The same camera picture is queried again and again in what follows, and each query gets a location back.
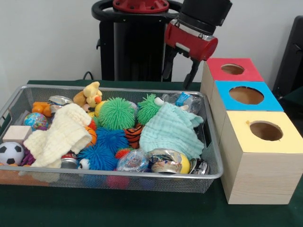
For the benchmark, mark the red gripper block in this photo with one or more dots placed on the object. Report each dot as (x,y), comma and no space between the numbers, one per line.
(191,42)

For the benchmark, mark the green furry monster toy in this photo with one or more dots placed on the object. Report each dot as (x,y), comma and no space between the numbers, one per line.
(147,109)

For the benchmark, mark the mint green muslin cloth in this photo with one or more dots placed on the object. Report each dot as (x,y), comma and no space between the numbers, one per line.
(173,135)

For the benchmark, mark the cream muslin cloth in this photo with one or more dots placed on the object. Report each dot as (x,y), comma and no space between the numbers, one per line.
(61,135)

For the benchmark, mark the clear mesh bin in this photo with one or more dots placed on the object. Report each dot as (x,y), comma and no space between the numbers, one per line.
(165,183)

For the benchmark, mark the wooden box with three holes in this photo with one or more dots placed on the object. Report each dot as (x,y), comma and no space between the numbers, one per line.
(260,175)

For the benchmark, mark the green spiky rubber ball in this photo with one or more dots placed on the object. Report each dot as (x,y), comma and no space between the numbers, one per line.
(117,113)

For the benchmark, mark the orange tiger striped ball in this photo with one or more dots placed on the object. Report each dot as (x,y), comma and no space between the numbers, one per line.
(134,135)

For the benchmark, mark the yellow plush animal toy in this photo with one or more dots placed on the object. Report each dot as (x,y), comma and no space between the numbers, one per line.
(91,96)

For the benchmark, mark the black upright panel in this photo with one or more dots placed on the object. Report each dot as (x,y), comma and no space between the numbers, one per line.
(291,61)

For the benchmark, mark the small orange basketball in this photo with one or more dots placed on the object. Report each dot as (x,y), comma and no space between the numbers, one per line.
(93,137)

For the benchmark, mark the blue furry monster toy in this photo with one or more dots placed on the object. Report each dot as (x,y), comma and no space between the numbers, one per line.
(102,158)

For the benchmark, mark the dark green table cloth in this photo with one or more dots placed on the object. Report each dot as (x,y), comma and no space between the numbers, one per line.
(142,208)

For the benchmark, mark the small black white soccer ball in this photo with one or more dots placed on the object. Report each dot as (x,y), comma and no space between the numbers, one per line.
(10,152)

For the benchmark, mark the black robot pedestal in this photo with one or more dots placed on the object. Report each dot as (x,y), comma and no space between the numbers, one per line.
(137,47)

